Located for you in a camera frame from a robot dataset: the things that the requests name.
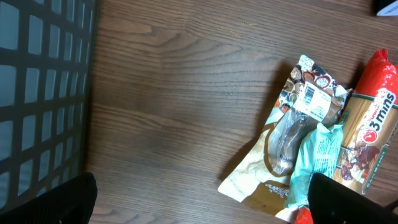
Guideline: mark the green tissue packet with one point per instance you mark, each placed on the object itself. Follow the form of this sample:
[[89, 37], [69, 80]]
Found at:
[[318, 153]]

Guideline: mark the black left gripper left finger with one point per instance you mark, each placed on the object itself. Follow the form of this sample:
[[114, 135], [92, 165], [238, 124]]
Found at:
[[71, 202]]

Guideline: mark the dried mushroom pouch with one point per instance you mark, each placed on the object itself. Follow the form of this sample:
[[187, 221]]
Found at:
[[261, 180]]

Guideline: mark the orange spaghetti pasta package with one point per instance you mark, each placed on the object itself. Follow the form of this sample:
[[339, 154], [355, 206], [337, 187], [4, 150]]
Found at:
[[369, 121]]

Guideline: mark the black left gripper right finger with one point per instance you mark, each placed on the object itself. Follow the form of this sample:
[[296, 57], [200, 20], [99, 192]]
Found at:
[[331, 202]]

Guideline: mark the white barcode scanner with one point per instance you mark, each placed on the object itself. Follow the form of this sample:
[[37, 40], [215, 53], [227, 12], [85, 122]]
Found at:
[[386, 7]]

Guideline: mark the grey plastic shopping basket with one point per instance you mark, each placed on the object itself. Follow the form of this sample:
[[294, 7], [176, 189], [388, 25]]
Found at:
[[47, 50]]

